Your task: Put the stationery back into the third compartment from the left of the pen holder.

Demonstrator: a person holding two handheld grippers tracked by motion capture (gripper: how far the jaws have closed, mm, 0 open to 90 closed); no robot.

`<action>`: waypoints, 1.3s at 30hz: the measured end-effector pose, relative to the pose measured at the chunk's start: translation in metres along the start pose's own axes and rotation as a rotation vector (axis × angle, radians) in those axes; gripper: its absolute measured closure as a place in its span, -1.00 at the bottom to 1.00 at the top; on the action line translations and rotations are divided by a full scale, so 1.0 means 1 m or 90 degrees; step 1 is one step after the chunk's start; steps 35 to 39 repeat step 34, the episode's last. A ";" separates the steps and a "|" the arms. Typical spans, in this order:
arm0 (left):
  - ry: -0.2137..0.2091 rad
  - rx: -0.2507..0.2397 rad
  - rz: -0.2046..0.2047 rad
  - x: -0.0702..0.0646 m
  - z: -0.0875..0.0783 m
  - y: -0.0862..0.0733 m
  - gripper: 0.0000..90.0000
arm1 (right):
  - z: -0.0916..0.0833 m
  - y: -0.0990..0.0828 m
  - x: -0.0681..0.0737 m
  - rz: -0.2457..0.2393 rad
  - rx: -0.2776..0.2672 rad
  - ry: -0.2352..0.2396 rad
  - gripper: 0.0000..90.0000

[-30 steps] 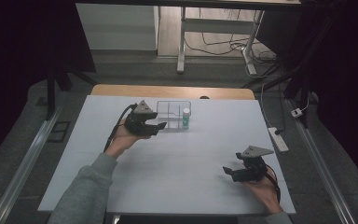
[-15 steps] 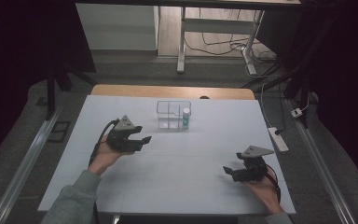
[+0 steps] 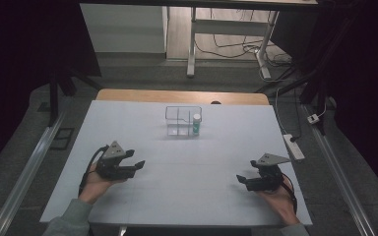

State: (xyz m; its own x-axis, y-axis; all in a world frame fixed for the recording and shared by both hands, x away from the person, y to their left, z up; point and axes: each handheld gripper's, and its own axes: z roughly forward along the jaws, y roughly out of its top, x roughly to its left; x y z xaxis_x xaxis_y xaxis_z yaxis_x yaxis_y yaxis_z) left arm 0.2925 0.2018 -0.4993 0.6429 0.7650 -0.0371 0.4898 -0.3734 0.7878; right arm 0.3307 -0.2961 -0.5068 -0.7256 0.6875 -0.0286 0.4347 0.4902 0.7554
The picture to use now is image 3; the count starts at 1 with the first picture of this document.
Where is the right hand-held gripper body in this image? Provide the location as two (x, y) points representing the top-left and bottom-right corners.
(245, 152), (291, 193)

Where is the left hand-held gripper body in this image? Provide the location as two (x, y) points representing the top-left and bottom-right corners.
(94, 140), (138, 182)

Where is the clear plastic divided organizer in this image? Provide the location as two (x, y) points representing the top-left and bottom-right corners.
(164, 105), (204, 139)

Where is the green and white glue stick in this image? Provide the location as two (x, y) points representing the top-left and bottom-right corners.
(192, 113), (203, 137)

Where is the person's left hand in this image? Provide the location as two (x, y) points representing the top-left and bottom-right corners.
(78, 162), (126, 207)

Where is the person's right hand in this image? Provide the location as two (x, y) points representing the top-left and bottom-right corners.
(256, 177), (302, 227)

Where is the white power strip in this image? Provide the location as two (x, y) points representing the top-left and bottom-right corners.
(283, 133), (306, 161)

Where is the white table board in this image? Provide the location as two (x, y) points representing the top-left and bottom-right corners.
(39, 99), (313, 227)

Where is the wooden table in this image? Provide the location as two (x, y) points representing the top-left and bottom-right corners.
(95, 88), (271, 106)

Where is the small white adapter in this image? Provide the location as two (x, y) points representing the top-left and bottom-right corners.
(306, 113), (321, 125)

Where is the black stand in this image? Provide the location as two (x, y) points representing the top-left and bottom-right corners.
(46, 63), (103, 128)

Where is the white cabinet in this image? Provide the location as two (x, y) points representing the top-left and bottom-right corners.
(80, 3), (168, 54)

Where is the dark curtain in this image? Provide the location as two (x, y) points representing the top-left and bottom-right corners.
(270, 0), (378, 203)
(0, 0), (102, 180)

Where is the left hand-held gripper black cable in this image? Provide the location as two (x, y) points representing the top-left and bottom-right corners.
(78, 145), (110, 197)

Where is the hand-held gripper black cable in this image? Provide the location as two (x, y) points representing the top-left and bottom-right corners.
(279, 171), (299, 214)
(78, 145), (110, 197)

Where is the right hand-held gripper black cable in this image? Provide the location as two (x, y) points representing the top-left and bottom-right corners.
(279, 171), (299, 214)

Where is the black floor frame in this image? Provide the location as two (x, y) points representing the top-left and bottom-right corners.
(49, 127), (76, 151)

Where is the black plug cable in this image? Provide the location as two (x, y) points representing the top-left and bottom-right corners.
(288, 88), (305, 144)

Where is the metal floor rail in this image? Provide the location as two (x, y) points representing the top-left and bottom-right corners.
(0, 109), (67, 236)
(302, 103), (378, 236)

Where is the black floor cable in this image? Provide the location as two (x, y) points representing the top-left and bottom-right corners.
(195, 8), (279, 61)

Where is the white desk frame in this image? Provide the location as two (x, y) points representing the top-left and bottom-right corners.
(186, 6), (281, 81)

